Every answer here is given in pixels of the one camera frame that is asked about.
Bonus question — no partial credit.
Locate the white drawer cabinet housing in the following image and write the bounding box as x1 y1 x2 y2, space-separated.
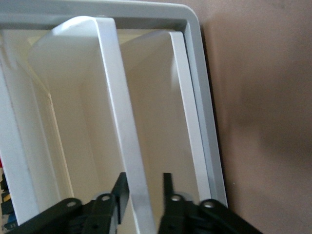
0 0 229 208

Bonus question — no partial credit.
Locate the brown table cover mat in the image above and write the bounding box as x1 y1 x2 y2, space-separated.
156 0 312 234

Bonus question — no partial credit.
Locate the white plastic drawer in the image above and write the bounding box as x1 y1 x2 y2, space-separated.
4 15 157 234
0 70 41 225

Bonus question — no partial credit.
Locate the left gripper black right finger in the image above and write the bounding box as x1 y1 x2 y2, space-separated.
157 172 264 234

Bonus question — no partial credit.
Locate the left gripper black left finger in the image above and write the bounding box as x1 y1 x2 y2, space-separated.
4 172 130 234

